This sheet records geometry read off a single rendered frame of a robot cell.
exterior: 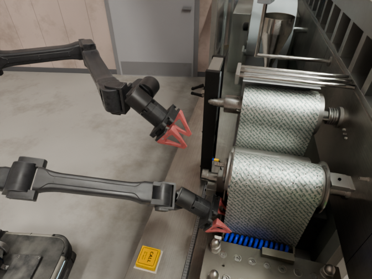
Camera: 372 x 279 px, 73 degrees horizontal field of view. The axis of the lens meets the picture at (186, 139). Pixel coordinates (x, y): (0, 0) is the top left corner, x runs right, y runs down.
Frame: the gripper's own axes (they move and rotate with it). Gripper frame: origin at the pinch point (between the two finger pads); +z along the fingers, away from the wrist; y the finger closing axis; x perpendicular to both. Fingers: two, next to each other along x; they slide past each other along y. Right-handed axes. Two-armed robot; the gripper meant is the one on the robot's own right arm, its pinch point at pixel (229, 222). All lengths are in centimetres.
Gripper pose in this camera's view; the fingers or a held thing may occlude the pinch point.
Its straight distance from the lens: 87.3
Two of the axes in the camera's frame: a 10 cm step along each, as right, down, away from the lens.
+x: 4.7, -6.0, -6.5
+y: -2.3, 6.2, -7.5
